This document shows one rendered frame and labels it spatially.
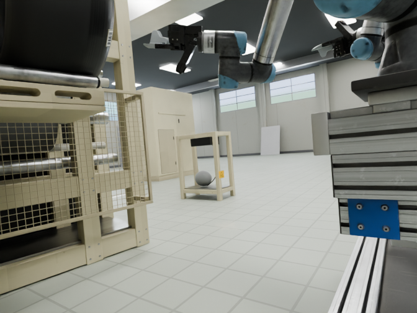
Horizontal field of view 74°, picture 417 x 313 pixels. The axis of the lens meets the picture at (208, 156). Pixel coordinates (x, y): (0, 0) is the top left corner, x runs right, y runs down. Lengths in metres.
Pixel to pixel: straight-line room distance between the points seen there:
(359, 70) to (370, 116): 13.52
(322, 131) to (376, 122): 0.10
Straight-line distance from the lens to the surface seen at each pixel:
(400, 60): 0.63
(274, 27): 1.02
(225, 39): 1.01
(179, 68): 1.04
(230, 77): 1.01
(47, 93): 1.04
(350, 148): 0.62
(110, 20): 1.12
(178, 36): 1.04
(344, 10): 0.57
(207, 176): 3.40
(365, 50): 1.22
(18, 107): 1.01
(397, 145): 0.61
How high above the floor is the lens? 0.62
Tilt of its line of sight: 2 degrees down
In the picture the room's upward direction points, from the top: 5 degrees counter-clockwise
